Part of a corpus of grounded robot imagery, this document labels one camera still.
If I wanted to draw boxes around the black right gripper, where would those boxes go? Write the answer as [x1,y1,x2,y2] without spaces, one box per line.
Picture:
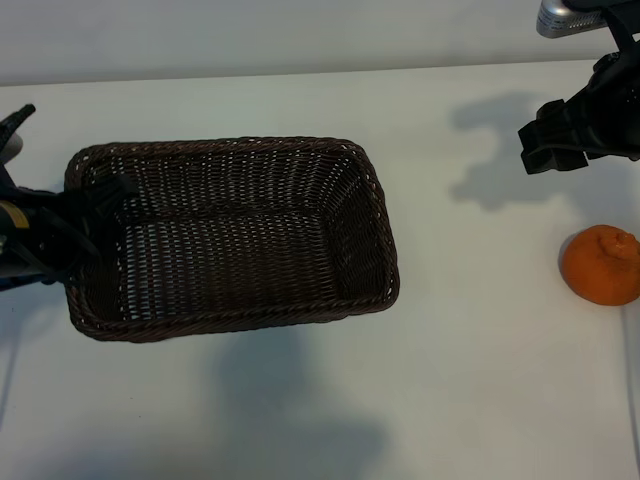
[516,51,640,176]

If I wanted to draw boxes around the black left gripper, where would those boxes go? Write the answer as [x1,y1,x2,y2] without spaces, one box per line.
[0,167,142,292]

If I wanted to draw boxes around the orange with knobbly stem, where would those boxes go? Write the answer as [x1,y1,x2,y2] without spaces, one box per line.
[558,224,640,305]

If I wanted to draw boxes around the dark brown wicker basket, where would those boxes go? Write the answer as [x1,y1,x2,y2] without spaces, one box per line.
[63,135,402,345]

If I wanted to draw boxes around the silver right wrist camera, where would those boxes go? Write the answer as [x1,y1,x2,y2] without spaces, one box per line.
[535,0,609,40]

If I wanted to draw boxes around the black braided cable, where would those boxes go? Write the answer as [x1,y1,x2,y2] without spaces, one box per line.
[0,103,37,151]

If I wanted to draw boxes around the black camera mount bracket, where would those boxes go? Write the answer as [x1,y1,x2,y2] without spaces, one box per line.
[562,0,640,54]

